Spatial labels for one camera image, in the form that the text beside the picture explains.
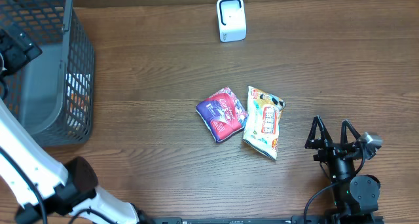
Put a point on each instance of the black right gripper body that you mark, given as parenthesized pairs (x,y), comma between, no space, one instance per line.
(331,152)

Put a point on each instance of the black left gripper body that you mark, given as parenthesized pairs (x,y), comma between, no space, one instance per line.
(13,56)

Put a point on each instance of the yellow snack bag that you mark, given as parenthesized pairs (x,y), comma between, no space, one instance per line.
(263,123)

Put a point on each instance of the red purple pad pack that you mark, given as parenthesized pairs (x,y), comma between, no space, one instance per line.
(223,114)

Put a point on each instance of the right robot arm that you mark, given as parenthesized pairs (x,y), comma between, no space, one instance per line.
(355,195)

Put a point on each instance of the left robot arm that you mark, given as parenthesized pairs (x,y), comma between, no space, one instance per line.
(44,186)

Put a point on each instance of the white barcode scanner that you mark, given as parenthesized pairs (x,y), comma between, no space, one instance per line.
(231,20)

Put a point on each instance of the grey plastic shopping basket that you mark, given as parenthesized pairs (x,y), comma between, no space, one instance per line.
(52,96)

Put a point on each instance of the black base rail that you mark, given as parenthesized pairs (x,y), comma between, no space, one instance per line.
(295,219)

